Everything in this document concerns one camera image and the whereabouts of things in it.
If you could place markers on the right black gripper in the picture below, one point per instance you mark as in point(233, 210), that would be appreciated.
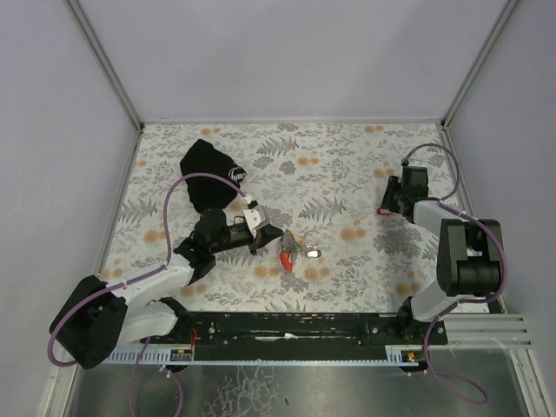
point(392, 196)

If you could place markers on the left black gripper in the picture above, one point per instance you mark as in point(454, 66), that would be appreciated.
point(257, 239)

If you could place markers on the key bunch with coloured tags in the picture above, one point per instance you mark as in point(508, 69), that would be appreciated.
point(292, 247)

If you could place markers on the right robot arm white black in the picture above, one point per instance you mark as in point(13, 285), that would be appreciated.
point(470, 262)

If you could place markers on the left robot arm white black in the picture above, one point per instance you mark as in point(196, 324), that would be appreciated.
point(99, 317)

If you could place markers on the floral table mat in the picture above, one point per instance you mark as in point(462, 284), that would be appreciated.
point(323, 182)

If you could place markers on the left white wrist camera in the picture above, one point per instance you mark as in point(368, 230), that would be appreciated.
point(255, 216)

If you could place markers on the black drawstring bag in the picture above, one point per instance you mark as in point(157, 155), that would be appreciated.
point(217, 191)

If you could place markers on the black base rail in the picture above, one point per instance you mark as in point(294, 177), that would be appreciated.
point(341, 337)

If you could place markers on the grey slotted cable duct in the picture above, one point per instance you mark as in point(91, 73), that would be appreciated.
point(151, 356)

